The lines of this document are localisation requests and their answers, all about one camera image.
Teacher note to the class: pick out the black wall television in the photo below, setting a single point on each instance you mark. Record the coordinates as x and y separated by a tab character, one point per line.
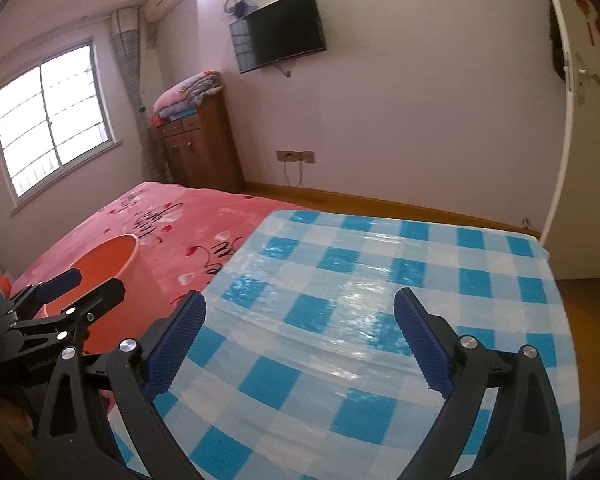
280	30

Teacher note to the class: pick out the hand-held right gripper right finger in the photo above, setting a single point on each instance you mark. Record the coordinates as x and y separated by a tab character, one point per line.
422	345

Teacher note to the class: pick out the orange plastic bucket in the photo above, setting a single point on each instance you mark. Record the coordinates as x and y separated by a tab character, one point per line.
110	260

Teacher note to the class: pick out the grey checked curtain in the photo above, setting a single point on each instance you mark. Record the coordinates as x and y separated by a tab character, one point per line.
130	50

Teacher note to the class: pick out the pink floral bed blanket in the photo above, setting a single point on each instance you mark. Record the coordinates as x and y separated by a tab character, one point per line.
180	230

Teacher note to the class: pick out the pile of folded blankets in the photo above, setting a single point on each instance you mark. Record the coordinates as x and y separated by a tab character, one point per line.
185	97

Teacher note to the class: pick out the person's left hand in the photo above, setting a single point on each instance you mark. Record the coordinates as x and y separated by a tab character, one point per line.
20	417

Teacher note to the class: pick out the white framed window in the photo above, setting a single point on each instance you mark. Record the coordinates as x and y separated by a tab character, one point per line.
45	120

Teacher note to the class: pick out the white door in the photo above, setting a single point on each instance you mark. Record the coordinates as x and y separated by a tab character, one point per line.
585	185

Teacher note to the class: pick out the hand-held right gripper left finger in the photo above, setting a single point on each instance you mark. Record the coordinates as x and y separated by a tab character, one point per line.
175	345

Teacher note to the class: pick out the brown wooden cabinet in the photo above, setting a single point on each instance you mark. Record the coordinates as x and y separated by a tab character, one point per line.
205	150

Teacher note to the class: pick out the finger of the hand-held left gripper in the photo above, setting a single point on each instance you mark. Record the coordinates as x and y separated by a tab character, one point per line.
100	295
62	280

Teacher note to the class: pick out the blue checkered plastic tablecloth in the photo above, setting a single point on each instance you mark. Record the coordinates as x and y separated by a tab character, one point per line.
330	360

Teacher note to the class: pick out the brown wall outlet strip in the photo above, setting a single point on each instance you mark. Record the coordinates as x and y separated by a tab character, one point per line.
295	156

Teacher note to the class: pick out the blue wall decoration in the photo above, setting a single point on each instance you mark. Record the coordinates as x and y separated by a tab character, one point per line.
240	8

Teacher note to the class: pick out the colourful soft toy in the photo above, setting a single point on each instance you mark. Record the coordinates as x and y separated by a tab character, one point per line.
0	285

